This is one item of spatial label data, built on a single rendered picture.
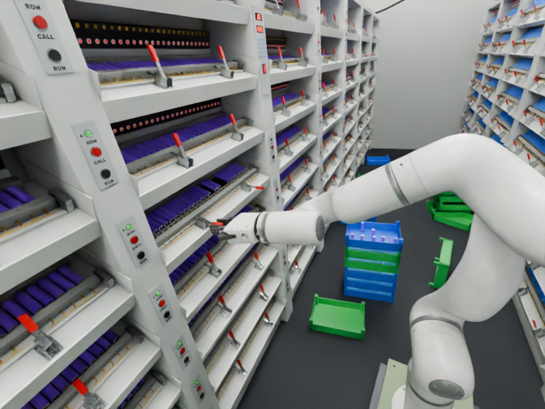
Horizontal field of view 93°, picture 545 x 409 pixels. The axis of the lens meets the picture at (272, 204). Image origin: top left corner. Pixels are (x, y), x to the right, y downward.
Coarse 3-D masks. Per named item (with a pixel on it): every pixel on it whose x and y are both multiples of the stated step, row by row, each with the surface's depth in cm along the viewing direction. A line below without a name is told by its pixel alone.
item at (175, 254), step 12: (240, 156) 115; (252, 168) 113; (264, 168) 112; (252, 180) 108; (264, 180) 110; (216, 192) 96; (240, 192) 99; (252, 192) 102; (228, 204) 92; (240, 204) 96; (216, 216) 86; (228, 216) 90; (168, 228) 77; (192, 228) 79; (180, 240) 74; (192, 240) 75; (204, 240) 81; (168, 252) 70; (180, 252) 71; (192, 252) 77; (168, 264) 67; (180, 264) 73
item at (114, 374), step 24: (120, 336) 69; (144, 336) 69; (96, 360) 61; (120, 360) 64; (144, 360) 66; (48, 384) 57; (72, 384) 53; (96, 384) 60; (120, 384) 61; (24, 408) 53; (48, 408) 53; (72, 408) 56; (96, 408) 56
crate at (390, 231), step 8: (352, 224) 166; (360, 224) 165; (368, 224) 163; (376, 224) 161; (384, 224) 159; (392, 224) 158; (352, 232) 163; (360, 232) 162; (368, 232) 161; (376, 232) 161; (384, 232) 160; (392, 232) 159; (400, 232) 150; (352, 240) 149; (360, 240) 147; (368, 240) 146; (376, 240) 154; (392, 240) 152; (400, 240) 140; (376, 248) 147; (384, 248) 145; (392, 248) 144; (400, 248) 142
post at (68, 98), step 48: (0, 0) 35; (48, 0) 40; (0, 48) 38; (48, 96) 41; (96, 96) 47; (48, 144) 45; (96, 192) 49; (96, 240) 55; (144, 240) 60; (144, 288) 62
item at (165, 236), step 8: (248, 176) 106; (256, 176) 110; (232, 184) 98; (240, 184) 102; (224, 192) 93; (208, 200) 88; (216, 200) 89; (200, 208) 84; (208, 208) 87; (216, 208) 88; (192, 216) 80; (176, 224) 76; (184, 224) 77; (168, 232) 73; (176, 232) 75; (160, 240) 70
